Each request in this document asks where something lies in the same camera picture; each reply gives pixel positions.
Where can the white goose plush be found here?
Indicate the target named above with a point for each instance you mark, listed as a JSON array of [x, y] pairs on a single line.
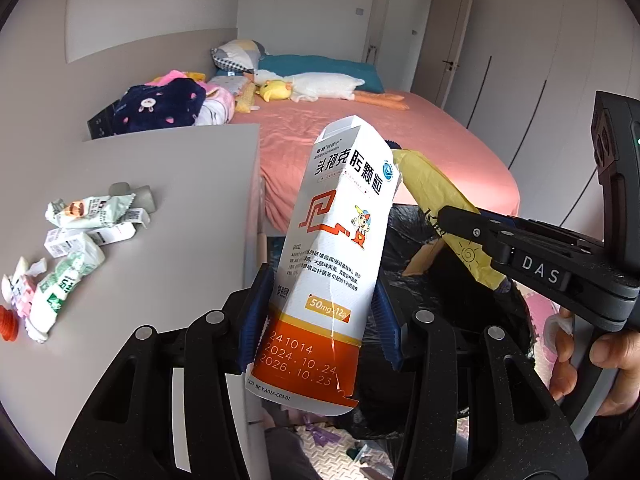
[[320, 85]]

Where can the grey nightstand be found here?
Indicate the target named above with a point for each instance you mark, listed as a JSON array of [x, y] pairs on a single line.
[[165, 200]]

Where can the small white carton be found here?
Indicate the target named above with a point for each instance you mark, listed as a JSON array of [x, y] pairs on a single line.
[[70, 242]]

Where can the yellow duck plush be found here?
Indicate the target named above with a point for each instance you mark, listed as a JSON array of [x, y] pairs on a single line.
[[274, 91]]

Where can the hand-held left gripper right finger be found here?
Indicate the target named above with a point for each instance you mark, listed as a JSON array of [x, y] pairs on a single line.
[[387, 330]]

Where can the bin with black bag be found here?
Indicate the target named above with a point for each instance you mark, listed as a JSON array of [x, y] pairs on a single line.
[[440, 340]]

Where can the person's right hand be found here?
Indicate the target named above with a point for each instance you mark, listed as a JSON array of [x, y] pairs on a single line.
[[617, 370]]

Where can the red bottle cap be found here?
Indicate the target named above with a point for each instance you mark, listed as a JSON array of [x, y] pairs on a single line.
[[7, 324]]

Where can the black switch panel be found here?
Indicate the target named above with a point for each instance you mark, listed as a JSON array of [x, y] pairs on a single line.
[[100, 122]]

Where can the long yellow plush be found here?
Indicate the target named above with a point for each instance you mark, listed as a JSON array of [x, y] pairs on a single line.
[[246, 97]]

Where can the patterned grey yellow pillow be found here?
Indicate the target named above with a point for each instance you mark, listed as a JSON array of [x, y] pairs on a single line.
[[235, 56]]

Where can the navy fleece garment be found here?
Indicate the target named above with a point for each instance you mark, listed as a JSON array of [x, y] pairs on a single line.
[[155, 107]]

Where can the white orange medicine box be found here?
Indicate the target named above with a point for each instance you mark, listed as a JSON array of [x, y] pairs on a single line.
[[325, 260]]

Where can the pink white crumpled packet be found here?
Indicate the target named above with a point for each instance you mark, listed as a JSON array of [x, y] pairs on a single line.
[[22, 287]]

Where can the crumpled green white packet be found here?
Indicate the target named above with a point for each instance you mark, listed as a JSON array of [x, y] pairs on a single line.
[[125, 210]]

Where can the bed with pink sheet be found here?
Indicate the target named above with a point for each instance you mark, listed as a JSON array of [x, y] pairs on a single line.
[[360, 140]]

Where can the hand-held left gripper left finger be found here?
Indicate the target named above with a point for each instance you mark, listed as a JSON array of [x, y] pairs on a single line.
[[255, 310]]

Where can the white room door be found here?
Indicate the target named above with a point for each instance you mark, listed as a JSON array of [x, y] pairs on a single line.
[[462, 50]]

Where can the teal pillow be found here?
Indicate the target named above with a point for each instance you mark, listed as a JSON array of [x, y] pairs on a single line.
[[320, 66]]

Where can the crumpled packet with face print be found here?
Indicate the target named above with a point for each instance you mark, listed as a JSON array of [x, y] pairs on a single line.
[[75, 210]]

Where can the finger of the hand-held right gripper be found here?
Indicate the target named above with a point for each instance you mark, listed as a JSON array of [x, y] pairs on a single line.
[[465, 225], [550, 234]]

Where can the yellow plastic wrapper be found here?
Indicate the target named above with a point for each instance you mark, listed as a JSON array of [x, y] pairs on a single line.
[[440, 195]]

